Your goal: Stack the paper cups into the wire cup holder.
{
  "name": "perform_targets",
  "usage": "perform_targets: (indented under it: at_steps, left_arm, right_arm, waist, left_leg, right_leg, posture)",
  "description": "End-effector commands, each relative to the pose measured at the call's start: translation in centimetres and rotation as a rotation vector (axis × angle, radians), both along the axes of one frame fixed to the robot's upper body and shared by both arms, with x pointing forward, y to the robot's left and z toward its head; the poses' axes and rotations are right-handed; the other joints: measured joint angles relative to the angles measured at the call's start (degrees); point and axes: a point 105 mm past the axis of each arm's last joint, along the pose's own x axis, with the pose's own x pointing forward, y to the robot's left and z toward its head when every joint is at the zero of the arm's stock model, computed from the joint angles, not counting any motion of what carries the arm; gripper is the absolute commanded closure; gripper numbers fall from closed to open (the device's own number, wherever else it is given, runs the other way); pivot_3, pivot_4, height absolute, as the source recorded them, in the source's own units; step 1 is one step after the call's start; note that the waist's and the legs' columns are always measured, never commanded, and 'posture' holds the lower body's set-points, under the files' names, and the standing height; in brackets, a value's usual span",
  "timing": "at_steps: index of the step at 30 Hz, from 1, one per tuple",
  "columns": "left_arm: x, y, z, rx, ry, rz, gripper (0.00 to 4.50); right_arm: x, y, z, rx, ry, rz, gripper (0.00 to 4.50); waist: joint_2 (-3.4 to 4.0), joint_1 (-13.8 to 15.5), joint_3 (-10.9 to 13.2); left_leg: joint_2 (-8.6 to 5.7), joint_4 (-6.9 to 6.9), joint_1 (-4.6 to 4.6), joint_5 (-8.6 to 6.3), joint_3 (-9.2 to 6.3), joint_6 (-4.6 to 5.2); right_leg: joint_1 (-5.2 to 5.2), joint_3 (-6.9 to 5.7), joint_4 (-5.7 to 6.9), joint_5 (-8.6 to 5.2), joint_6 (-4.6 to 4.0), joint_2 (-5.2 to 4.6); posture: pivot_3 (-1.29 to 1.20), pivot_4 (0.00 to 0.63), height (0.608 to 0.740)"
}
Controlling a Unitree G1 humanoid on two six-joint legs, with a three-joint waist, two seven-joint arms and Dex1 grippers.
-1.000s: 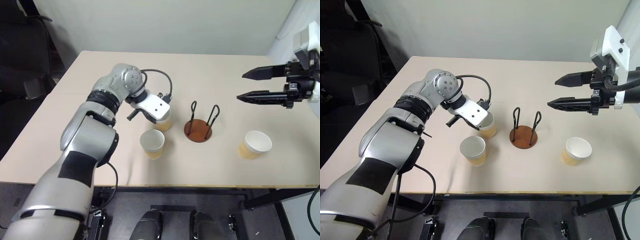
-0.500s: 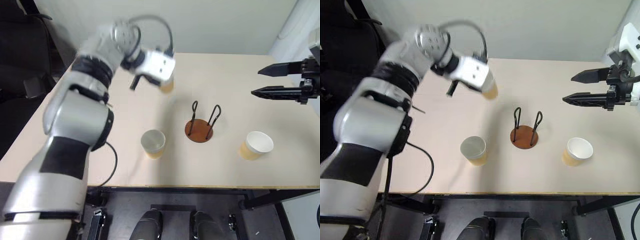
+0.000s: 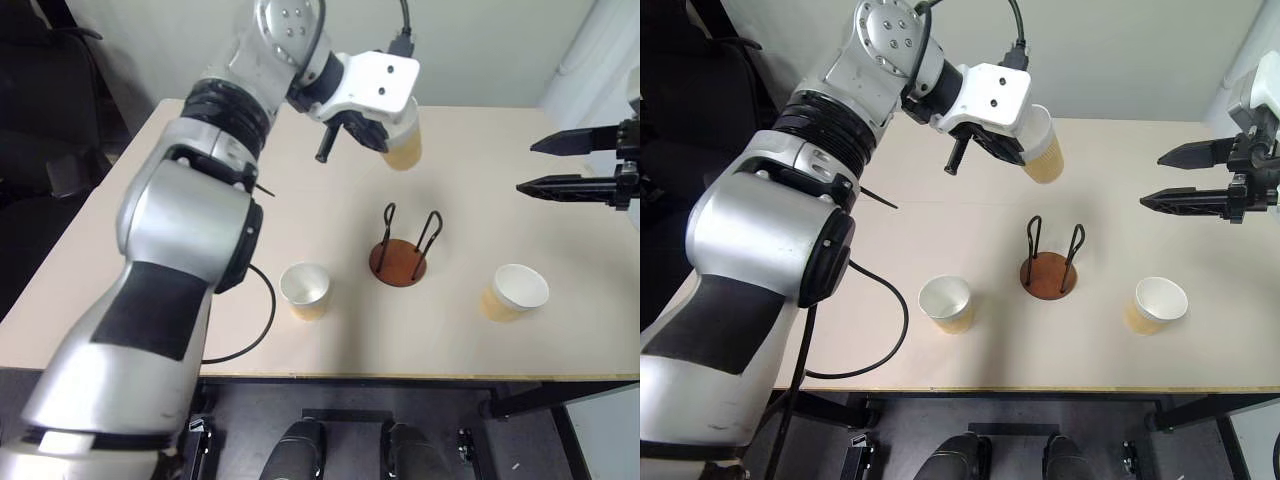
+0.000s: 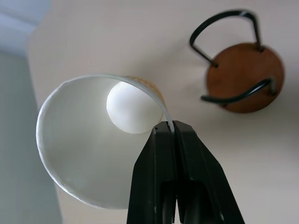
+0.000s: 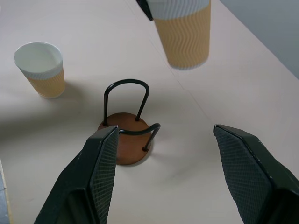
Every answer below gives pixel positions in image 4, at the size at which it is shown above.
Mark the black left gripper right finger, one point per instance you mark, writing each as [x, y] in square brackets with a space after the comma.
[201, 172]

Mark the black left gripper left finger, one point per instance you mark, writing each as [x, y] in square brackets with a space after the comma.
[151, 177]

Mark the white paper cup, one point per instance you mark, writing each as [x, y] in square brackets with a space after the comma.
[84, 149]

